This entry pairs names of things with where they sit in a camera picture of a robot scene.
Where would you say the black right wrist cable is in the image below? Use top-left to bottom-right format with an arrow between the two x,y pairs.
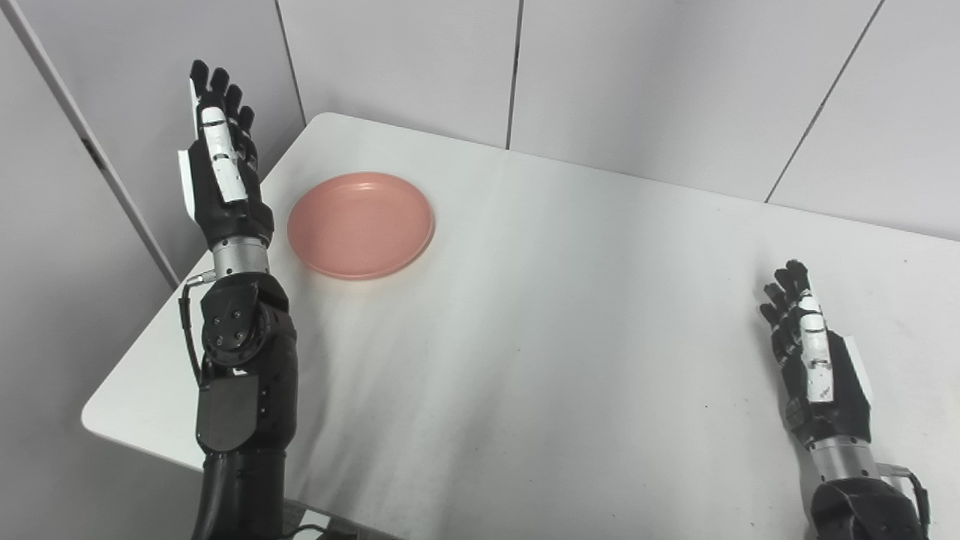
877,463 -> 932,537

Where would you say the pink round plate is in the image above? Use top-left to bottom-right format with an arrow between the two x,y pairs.
287,172 -> 436,281

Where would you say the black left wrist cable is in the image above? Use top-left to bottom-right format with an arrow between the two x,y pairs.
178,271 -> 218,387

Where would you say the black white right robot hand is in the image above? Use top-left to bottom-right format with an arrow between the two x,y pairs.
759,259 -> 875,449

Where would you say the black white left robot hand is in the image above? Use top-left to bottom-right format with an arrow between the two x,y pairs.
178,60 -> 275,248

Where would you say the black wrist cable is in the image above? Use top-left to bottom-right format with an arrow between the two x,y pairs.
877,463 -> 932,537
178,271 -> 218,387

